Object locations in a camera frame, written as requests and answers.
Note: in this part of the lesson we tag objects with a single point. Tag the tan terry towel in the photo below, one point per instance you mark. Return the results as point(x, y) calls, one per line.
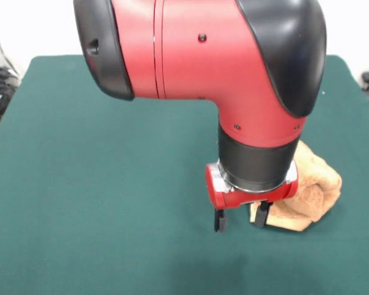
point(319, 184)

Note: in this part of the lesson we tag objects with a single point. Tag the black equipment pile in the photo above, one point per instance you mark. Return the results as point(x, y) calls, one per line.
point(1, 92)

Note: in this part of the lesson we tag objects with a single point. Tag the dark green table cloth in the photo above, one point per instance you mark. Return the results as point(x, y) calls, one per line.
point(95, 184)

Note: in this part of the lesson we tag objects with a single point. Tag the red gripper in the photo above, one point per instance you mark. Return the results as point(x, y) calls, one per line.
point(221, 196)

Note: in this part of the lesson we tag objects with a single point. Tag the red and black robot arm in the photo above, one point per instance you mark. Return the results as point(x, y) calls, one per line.
point(203, 55)

